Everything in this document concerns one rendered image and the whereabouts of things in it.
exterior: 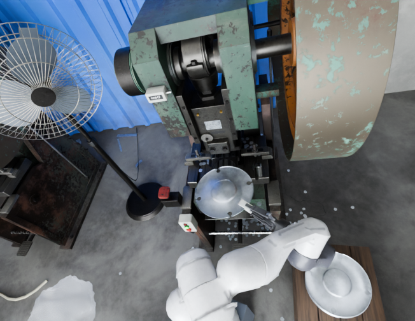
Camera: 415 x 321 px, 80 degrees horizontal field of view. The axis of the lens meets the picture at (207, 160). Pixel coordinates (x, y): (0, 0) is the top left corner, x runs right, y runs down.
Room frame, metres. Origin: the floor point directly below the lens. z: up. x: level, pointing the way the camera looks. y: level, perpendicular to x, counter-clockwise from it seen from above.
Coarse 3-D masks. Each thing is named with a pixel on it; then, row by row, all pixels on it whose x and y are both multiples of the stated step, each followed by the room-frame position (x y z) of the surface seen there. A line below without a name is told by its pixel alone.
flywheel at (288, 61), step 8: (280, 0) 1.07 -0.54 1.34; (288, 0) 1.01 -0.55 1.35; (280, 8) 1.07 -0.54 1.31; (288, 8) 1.01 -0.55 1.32; (280, 16) 1.07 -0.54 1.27; (288, 16) 1.01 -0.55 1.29; (280, 24) 1.07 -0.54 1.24; (288, 24) 0.81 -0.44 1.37; (288, 32) 0.81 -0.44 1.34; (288, 56) 0.95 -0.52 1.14; (288, 64) 0.93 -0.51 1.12; (288, 72) 0.91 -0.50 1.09; (288, 80) 0.88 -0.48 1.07; (296, 80) 0.79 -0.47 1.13; (288, 88) 0.85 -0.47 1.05; (288, 96) 0.81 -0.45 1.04; (288, 104) 0.77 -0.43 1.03; (288, 112) 0.75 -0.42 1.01
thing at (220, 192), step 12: (228, 168) 0.74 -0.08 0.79; (204, 180) 0.73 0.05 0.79; (216, 180) 0.70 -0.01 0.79; (228, 180) 0.67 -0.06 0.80; (240, 180) 0.64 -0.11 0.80; (204, 192) 0.66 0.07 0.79; (216, 192) 0.63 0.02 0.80; (228, 192) 0.60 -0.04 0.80; (240, 192) 0.58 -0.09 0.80; (252, 192) 0.56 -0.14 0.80; (204, 204) 0.59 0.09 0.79; (216, 204) 0.57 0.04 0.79; (228, 204) 0.55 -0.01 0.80; (216, 216) 0.51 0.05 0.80; (228, 216) 0.49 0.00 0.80
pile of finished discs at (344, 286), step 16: (336, 256) 0.26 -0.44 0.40; (320, 272) 0.22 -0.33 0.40; (336, 272) 0.19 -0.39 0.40; (352, 272) 0.17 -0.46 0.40; (320, 288) 0.15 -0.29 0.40; (336, 288) 0.13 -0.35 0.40; (352, 288) 0.11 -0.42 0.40; (368, 288) 0.09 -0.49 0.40; (320, 304) 0.09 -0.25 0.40; (336, 304) 0.07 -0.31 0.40; (352, 304) 0.05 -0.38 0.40; (368, 304) 0.03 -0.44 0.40
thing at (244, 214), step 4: (268, 200) 0.73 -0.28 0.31; (268, 204) 0.70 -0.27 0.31; (268, 208) 0.67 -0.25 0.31; (244, 212) 0.71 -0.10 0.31; (248, 212) 0.70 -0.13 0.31; (208, 216) 0.78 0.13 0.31; (236, 216) 0.70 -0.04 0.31; (240, 216) 0.70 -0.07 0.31; (244, 216) 0.68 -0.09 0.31; (248, 216) 0.67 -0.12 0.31; (252, 216) 0.66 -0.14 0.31
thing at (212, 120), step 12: (192, 96) 0.90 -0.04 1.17; (204, 96) 0.85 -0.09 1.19; (216, 96) 0.84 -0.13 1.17; (192, 108) 0.82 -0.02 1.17; (204, 108) 0.80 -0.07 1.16; (216, 108) 0.78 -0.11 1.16; (204, 120) 0.81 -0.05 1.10; (216, 120) 0.79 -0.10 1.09; (204, 132) 0.81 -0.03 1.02; (216, 132) 0.79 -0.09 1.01; (228, 132) 0.77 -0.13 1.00; (204, 144) 0.82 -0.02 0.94; (216, 144) 0.77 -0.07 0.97; (228, 144) 0.75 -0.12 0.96
